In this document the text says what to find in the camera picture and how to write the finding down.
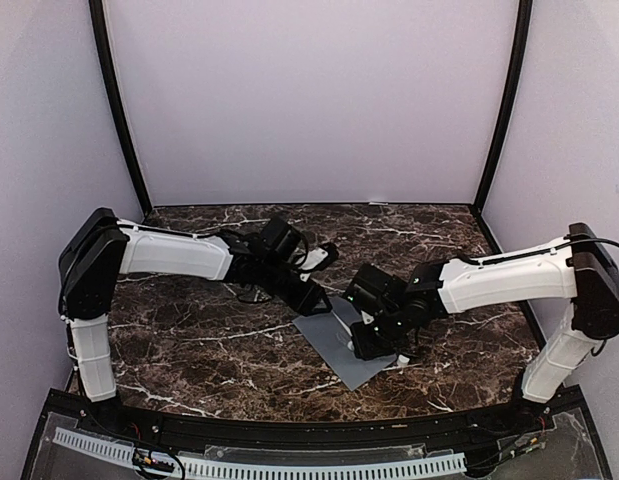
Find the black front table rail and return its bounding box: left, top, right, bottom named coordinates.
left=71, top=395, right=553, bottom=451

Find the white slotted cable duct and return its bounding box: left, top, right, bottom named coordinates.
left=52, top=427, right=466, bottom=479

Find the black frame post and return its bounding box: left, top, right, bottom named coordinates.
left=88, top=0, right=153, bottom=216
left=472, top=0, right=533, bottom=216

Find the black left frame post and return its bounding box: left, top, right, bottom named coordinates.
left=88, top=0, right=153, bottom=216

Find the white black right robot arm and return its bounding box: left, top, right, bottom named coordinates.
left=343, top=223, right=619, bottom=434

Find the black right frame post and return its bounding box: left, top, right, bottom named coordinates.
left=472, top=0, right=533, bottom=216

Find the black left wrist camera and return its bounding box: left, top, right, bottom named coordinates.
left=300, top=242, right=339, bottom=273

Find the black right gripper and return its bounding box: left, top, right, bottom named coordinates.
left=349, top=306, right=411, bottom=359

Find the blue-grey envelope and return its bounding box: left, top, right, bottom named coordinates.
left=293, top=297, right=397, bottom=391

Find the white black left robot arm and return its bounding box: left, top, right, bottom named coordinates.
left=58, top=208, right=339, bottom=436

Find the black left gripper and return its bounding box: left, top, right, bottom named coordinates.
left=259, top=258, right=333, bottom=317

